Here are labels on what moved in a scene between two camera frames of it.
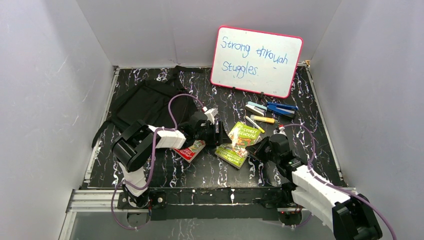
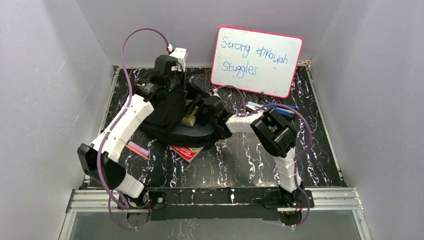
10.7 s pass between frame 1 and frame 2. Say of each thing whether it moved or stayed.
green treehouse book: moved
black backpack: moved
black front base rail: stayed
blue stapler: stayed
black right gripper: moved
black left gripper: moved
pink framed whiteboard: stayed
